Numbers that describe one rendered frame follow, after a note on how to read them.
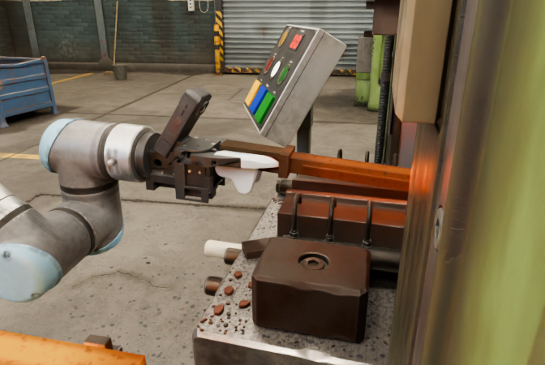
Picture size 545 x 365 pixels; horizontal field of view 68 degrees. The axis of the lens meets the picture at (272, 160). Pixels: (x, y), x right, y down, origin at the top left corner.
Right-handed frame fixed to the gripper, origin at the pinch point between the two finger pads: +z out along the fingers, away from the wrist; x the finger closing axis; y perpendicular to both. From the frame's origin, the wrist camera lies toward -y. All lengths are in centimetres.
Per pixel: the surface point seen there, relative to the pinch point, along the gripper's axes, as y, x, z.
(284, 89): -2.2, -39.5, -7.4
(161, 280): 106, -95, -78
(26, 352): 5.1, 34.6, -10.3
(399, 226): 4.4, 7.5, 17.8
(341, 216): 4.6, 6.8, 10.8
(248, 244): 11.4, 5.8, -1.7
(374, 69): 48, -490, 10
